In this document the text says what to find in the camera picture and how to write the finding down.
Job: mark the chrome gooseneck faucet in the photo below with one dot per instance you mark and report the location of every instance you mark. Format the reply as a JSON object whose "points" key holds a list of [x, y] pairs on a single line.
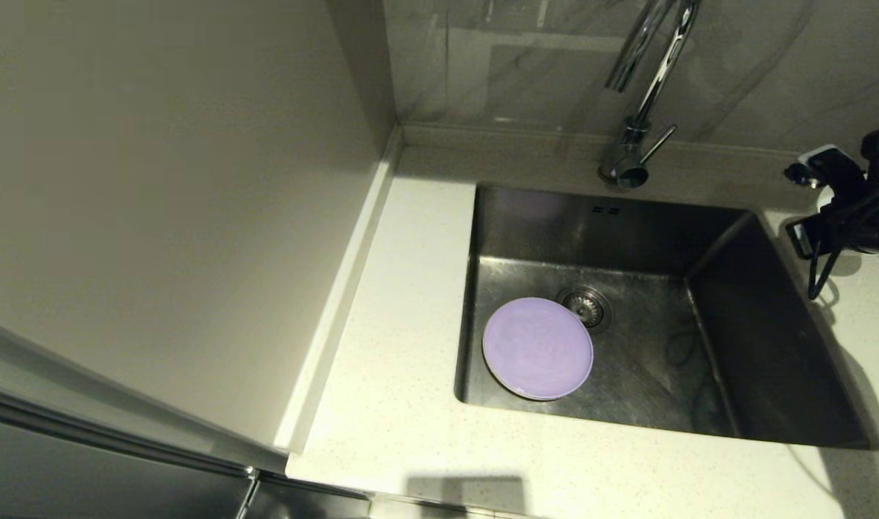
{"points": [[627, 155]]}

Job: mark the beige tall cabinet side panel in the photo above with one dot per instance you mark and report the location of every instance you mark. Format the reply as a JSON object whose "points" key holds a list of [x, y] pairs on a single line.
{"points": [[158, 216]]}

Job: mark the purple plastic plate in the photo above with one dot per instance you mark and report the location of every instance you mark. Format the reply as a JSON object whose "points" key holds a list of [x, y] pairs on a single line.
{"points": [[537, 349]]}

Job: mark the round metal drain strainer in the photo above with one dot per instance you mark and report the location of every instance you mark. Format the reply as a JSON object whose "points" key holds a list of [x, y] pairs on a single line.
{"points": [[585, 306]]}

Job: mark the stainless steel sink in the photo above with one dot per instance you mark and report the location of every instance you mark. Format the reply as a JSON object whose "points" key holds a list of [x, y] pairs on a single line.
{"points": [[756, 346]]}

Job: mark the steel appliance door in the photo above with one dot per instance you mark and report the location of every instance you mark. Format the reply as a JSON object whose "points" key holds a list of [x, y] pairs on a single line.
{"points": [[86, 476]]}

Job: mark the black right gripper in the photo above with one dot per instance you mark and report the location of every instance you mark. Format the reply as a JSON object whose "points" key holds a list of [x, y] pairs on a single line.
{"points": [[846, 209]]}

